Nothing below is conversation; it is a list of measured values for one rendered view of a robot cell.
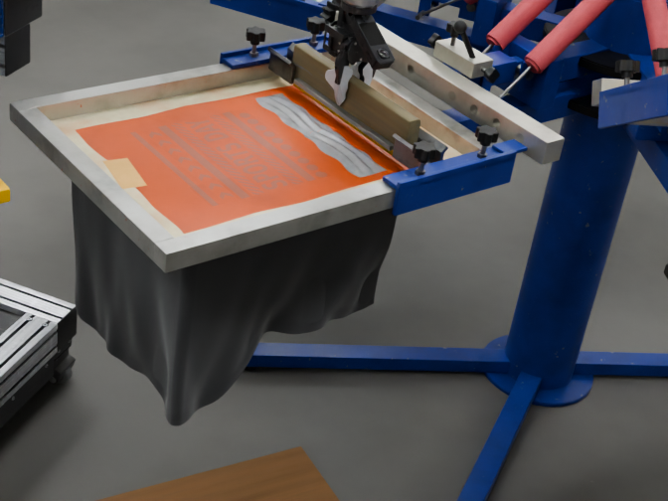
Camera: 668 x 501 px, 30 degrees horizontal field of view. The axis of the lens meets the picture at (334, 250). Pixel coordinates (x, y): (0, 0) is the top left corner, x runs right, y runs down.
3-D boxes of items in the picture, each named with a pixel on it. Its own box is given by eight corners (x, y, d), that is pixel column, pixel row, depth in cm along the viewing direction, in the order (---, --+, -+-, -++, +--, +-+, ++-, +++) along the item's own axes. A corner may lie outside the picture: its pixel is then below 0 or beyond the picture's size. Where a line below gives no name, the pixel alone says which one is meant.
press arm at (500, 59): (455, 94, 266) (459, 73, 264) (437, 83, 270) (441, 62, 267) (513, 81, 276) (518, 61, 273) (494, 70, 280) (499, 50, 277)
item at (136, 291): (173, 432, 235) (188, 242, 212) (64, 308, 264) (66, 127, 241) (188, 427, 237) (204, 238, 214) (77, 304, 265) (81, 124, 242)
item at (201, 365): (184, 426, 236) (199, 239, 213) (173, 415, 239) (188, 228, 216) (372, 356, 262) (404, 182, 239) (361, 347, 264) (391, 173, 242)
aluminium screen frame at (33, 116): (165, 273, 203) (166, 253, 201) (9, 119, 240) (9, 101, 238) (509, 174, 247) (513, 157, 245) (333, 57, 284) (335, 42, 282)
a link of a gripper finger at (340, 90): (325, 95, 255) (338, 53, 251) (343, 107, 251) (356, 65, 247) (314, 94, 253) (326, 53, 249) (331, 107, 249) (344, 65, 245)
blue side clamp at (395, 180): (394, 216, 230) (400, 184, 226) (378, 204, 233) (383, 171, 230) (510, 182, 247) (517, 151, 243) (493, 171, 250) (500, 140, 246)
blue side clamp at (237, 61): (230, 91, 265) (233, 62, 261) (217, 82, 268) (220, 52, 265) (341, 69, 282) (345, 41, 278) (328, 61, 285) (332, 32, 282)
